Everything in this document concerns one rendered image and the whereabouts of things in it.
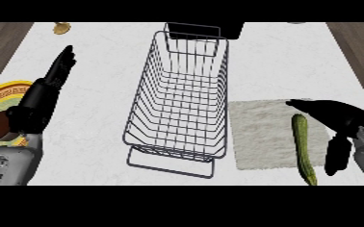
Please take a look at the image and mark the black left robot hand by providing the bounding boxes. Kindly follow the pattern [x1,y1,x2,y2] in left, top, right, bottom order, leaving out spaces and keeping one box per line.
[4,44,78,135]

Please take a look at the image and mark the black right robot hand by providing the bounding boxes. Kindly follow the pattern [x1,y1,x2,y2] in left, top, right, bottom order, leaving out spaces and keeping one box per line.
[283,98,364,177]

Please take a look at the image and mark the green squash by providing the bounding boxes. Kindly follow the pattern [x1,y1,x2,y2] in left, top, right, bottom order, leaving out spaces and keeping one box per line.
[289,113,318,187]

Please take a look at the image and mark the beige placemat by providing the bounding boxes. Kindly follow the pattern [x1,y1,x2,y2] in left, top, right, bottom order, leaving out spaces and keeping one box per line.
[227,98,331,171]

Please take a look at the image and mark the yellow patterned plate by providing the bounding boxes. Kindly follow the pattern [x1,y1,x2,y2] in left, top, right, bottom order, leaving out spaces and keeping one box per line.
[0,80,35,148]

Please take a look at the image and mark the small tan object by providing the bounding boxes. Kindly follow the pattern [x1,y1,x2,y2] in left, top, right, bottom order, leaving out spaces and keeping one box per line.
[51,22,72,36]

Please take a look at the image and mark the dark wire basket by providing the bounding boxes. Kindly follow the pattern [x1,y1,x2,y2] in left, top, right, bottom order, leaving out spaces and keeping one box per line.
[122,22,230,179]

